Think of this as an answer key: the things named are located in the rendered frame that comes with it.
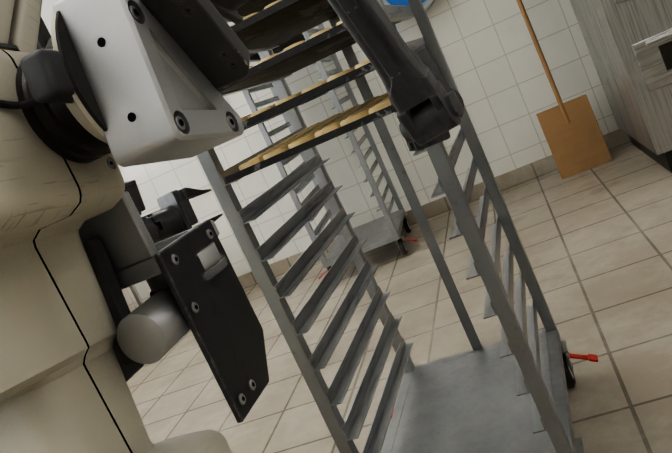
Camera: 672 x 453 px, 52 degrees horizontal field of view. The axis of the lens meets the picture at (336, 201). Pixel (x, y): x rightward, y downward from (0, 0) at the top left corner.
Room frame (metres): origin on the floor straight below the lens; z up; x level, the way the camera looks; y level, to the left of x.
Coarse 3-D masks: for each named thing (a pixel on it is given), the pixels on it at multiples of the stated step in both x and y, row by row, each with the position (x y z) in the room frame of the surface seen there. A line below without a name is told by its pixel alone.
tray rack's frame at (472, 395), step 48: (432, 48) 1.87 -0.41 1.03; (384, 144) 1.96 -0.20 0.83; (480, 144) 1.88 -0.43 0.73; (432, 240) 1.96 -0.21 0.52; (528, 288) 1.87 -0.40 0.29; (432, 384) 1.87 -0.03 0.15; (480, 384) 1.75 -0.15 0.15; (432, 432) 1.62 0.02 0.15; (480, 432) 1.53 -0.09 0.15; (528, 432) 1.44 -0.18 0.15
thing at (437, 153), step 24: (456, 192) 1.29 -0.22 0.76; (456, 216) 1.30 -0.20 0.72; (480, 240) 1.29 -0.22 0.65; (480, 264) 1.29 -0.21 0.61; (504, 288) 1.31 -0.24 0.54; (504, 312) 1.29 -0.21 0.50; (528, 360) 1.29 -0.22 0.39; (528, 384) 1.30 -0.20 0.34; (552, 408) 1.29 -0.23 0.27; (552, 432) 1.29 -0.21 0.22
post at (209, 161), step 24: (216, 168) 1.44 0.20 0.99; (216, 192) 1.44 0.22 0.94; (240, 240) 1.44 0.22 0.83; (264, 264) 1.44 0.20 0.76; (264, 288) 1.44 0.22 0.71; (288, 312) 1.45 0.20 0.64; (288, 336) 1.44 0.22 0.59; (312, 384) 1.44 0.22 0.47; (336, 408) 1.46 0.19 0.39; (336, 432) 1.44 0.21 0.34
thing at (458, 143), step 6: (462, 132) 1.87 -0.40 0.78; (456, 138) 1.72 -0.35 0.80; (462, 138) 1.82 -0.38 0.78; (456, 144) 1.68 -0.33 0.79; (462, 144) 1.78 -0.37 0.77; (450, 150) 1.58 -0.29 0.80; (456, 150) 1.64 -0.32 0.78; (450, 156) 1.53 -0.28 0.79; (456, 156) 1.61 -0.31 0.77; (438, 180) 1.30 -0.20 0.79; (438, 186) 1.37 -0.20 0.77; (438, 192) 1.32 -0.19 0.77; (444, 192) 1.30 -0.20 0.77
